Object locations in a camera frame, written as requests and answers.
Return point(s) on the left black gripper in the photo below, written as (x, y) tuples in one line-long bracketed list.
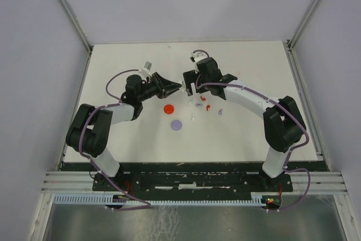
[(161, 82)]

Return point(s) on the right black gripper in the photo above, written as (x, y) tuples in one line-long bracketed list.
[(189, 77)]

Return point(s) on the white round charging case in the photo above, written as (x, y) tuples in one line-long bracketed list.
[(183, 86)]

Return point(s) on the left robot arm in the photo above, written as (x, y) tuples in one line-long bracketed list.
[(89, 131)]

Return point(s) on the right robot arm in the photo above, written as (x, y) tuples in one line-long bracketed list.
[(284, 127)]

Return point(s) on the orange round charging case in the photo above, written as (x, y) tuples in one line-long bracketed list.
[(168, 109)]

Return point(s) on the purple round charging case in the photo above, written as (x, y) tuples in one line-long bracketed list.
[(176, 125)]

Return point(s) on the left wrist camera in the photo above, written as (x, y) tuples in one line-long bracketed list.
[(146, 69)]

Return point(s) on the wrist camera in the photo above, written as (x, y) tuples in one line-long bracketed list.
[(146, 69), (197, 56)]

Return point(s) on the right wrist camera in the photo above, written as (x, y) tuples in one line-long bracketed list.
[(197, 56)]

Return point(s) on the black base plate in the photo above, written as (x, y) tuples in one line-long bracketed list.
[(119, 180)]

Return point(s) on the left aluminium frame post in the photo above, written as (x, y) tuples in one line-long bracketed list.
[(68, 10)]

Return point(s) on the aluminium frame post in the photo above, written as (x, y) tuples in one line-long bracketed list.
[(302, 25), (68, 10)]

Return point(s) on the right aluminium frame post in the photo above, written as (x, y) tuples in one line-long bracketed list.
[(302, 25)]

